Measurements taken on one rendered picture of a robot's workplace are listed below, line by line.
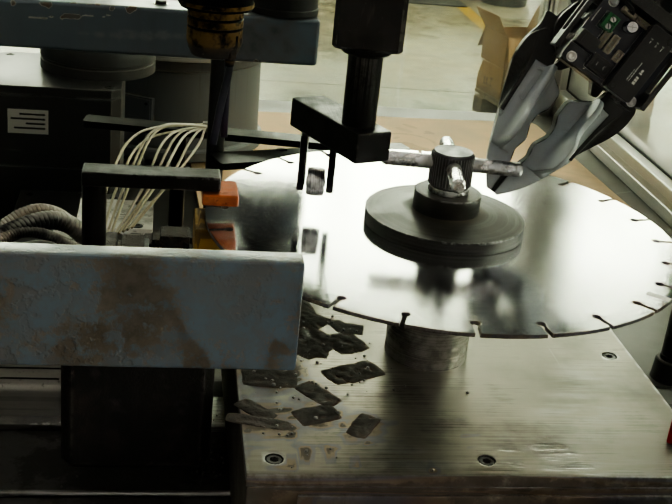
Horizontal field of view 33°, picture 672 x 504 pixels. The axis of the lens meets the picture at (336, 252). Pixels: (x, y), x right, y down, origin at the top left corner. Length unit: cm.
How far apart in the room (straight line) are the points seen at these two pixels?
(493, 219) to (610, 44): 14
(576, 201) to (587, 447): 21
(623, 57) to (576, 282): 15
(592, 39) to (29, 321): 38
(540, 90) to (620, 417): 23
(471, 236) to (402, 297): 10
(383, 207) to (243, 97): 71
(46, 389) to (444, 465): 33
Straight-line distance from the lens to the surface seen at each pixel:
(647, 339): 116
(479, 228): 76
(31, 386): 88
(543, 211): 84
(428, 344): 79
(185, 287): 58
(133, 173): 74
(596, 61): 73
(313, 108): 75
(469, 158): 76
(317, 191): 77
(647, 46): 73
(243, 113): 147
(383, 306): 65
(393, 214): 76
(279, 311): 59
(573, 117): 78
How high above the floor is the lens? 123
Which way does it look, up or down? 23 degrees down
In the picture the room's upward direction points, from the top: 6 degrees clockwise
